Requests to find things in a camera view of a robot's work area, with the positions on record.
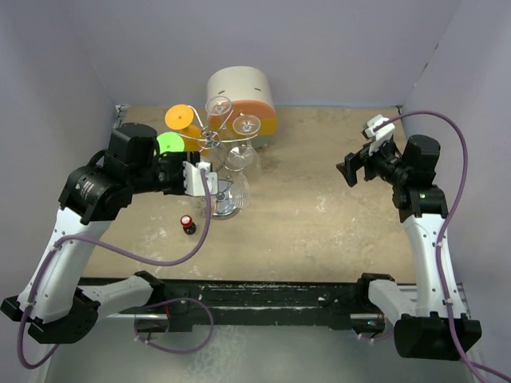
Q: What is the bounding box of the green plastic wine glass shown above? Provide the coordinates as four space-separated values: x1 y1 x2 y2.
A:
155 132 185 155

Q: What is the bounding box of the black mounting rail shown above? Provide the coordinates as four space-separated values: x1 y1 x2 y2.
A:
122 279 385 334

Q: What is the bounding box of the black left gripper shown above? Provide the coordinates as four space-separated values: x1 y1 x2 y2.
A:
129 151 200 195

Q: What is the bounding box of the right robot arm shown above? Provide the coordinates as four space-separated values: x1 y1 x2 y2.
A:
336 135 482 361

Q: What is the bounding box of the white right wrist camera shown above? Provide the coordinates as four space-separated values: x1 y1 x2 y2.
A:
362 114 395 156

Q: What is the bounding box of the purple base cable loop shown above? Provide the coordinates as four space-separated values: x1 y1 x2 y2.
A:
133 294 216 353

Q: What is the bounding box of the white round drawer cabinet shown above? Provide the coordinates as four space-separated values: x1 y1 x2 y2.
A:
206 65 278 148

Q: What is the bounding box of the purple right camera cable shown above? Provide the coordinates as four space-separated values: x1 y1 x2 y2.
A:
373 110 511 383

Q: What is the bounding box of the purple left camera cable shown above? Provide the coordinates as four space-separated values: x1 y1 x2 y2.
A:
18 169 212 370

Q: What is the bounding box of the clear flute glass back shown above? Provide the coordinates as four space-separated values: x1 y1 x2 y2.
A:
205 96 233 130

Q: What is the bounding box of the orange plastic wine glass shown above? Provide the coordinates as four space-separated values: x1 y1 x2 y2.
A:
164 104 206 152

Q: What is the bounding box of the clear flute glass front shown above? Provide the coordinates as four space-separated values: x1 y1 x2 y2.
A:
192 195 219 219

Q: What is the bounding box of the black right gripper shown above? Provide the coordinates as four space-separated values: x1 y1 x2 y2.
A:
337 134 410 186

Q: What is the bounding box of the small red-capped bottle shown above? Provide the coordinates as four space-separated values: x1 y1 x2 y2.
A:
180 215 196 235

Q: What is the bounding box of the clear flute glass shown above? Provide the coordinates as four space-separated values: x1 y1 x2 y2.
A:
232 113 261 176
224 145 254 209
205 96 233 130
192 195 219 219

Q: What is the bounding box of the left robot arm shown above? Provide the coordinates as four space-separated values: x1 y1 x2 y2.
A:
1 123 211 344

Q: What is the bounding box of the purple camera cable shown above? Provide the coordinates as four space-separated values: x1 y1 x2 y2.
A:
373 110 511 383
18 169 212 370

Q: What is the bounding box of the chrome wine glass rack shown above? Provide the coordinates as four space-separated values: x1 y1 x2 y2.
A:
201 121 244 219

